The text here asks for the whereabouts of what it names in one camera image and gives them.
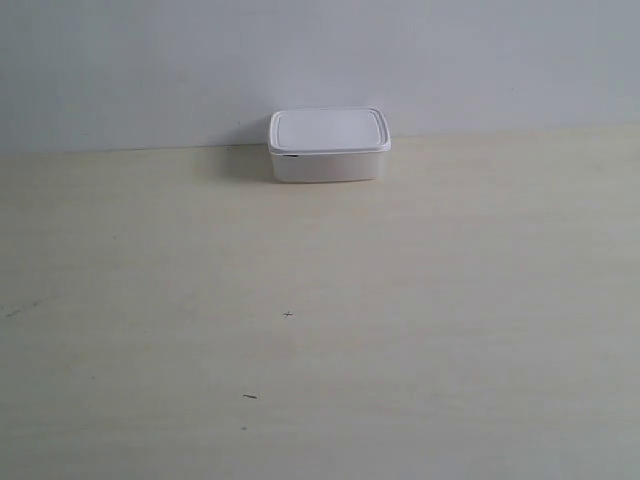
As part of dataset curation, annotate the white lidded plastic container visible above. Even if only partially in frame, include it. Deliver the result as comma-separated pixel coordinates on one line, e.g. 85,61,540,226
268,107,391,183

